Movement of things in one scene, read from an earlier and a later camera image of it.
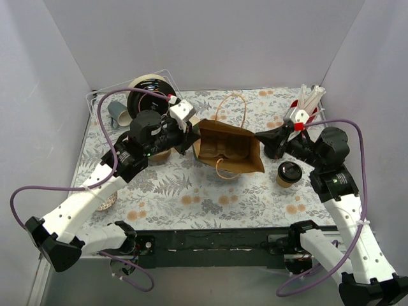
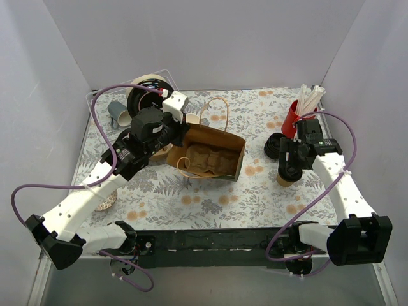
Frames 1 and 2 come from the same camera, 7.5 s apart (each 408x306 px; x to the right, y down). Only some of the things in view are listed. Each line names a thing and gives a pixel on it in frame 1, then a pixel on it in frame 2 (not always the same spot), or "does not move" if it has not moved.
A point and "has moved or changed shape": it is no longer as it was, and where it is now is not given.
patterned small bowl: (108, 202) does not move
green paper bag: (225, 144) has moved or changed shape
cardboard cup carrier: (236, 146) to (201, 158)
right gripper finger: (272, 139) to (285, 151)
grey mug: (119, 115) does not move
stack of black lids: (271, 148) does not move
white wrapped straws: (310, 99) does not move
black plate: (138, 101) does not move
